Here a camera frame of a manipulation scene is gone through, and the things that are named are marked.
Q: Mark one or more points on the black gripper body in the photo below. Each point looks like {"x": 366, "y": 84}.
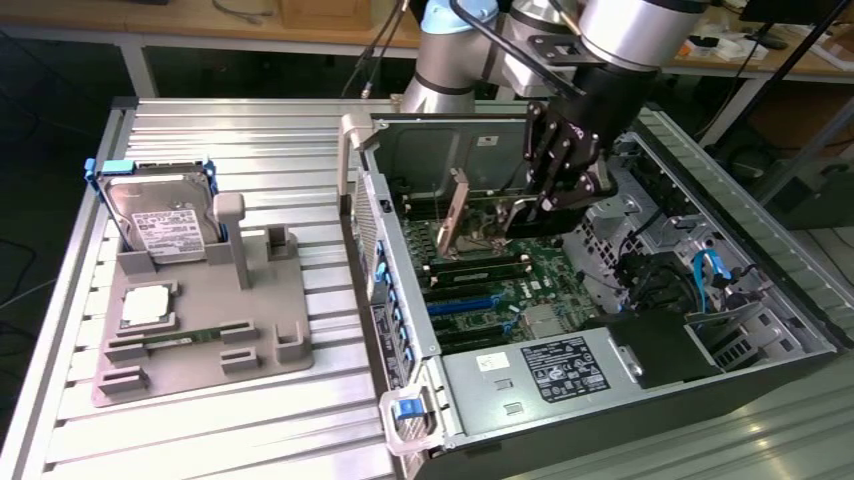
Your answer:
{"x": 614, "y": 100}

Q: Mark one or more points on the grey power supply unit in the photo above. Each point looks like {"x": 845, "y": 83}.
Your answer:
{"x": 481, "y": 400}

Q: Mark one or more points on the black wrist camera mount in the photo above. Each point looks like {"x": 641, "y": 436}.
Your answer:
{"x": 561, "y": 50}

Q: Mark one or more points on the black intrusion switch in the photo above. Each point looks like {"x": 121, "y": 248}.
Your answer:
{"x": 385, "y": 206}

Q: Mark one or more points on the blue case release latch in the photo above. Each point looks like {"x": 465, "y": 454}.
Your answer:
{"x": 408, "y": 410}

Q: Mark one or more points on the dark RAM stick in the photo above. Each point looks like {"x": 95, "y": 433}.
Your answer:
{"x": 481, "y": 274}

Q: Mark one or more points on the thin metal locking lever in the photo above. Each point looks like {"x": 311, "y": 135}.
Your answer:
{"x": 436, "y": 210}

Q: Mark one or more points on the black equipment box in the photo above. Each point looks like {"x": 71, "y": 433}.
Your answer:
{"x": 815, "y": 200}

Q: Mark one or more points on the metal disk bay cage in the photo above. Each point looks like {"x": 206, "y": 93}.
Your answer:
{"x": 641, "y": 225}

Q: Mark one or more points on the perforated metal disk bay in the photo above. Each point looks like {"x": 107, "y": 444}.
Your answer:
{"x": 754, "y": 340}

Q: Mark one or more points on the open black PC case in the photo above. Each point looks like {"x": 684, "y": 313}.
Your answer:
{"x": 734, "y": 425}

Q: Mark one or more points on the blue expansion slot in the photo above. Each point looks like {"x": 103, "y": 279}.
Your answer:
{"x": 468, "y": 305}

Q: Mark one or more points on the silver CPU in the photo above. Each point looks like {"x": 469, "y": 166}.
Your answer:
{"x": 146, "y": 306}

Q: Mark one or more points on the hard disk in blue carrier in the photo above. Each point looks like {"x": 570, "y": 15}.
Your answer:
{"x": 157, "y": 225}

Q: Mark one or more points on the green RAM stick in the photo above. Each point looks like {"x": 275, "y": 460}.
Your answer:
{"x": 181, "y": 337}

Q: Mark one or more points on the grey parts rack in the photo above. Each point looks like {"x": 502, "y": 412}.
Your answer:
{"x": 201, "y": 370}

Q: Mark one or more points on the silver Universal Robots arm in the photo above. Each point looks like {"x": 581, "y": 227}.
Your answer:
{"x": 628, "y": 30}

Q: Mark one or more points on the silver chipset heatsink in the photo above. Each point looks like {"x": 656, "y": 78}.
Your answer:
{"x": 544, "y": 322}

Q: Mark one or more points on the CPU socket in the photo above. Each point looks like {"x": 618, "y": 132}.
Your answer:
{"x": 474, "y": 250}

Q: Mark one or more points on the long black expansion slot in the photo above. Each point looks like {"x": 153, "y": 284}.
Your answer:
{"x": 461, "y": 294}

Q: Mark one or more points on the wooden desk white frame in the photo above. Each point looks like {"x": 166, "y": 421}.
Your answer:
{"x": 167, "y": 20}
{"x": 734, "y": 65}

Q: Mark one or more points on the black plastic shroud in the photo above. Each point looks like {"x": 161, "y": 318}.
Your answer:
{"x": 661, "y": 350}

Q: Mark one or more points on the black computer monitor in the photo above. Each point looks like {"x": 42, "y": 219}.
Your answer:
{"x": 788, "y": 10}

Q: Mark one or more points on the orange black small device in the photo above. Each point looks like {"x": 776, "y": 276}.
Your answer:
{"x": 704, "y": 45}

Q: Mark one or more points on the green motherboard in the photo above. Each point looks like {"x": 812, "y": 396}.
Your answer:
{"x": 534, "y": 280}

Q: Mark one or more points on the graphics card with metal bracket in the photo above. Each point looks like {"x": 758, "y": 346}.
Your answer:
{"x": 453, "y": 220}

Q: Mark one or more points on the blue card retention clip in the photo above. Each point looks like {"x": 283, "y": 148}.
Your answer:
{"x": 408, "y": 352}
{"x": 396, "y": 314}
{"x": 402, "y": 334}
{"x": 381, "y": 250}
{"x": 390, "y": 295}
{"x": 384, "y": 271}

